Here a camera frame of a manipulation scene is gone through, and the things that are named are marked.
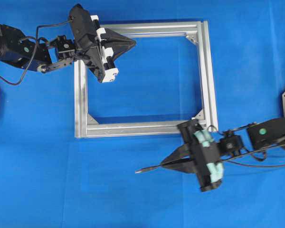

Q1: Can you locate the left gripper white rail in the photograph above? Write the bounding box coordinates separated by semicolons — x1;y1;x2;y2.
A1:
77;26;136;83

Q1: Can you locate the right gripper teal tape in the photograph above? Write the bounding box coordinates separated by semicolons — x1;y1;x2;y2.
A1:
161;119;224;192

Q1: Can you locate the thin black wire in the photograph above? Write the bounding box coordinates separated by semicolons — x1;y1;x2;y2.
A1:
134;124;285;174

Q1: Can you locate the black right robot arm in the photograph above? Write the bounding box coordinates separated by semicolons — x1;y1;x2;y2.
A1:
160;118;285;192

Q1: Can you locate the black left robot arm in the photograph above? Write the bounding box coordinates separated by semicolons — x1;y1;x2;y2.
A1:
0;15;136;83

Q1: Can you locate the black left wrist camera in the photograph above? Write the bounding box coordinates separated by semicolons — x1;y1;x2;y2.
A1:
68;4;100;52

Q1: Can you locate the aluminium corner bracket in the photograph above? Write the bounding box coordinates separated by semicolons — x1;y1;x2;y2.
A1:
86;114;99;125

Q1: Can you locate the square aluminium extrusion frame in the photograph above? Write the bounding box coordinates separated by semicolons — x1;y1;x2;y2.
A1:
74;21;218;138

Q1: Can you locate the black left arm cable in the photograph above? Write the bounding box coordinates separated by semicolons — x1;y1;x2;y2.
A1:
0;20;74;86

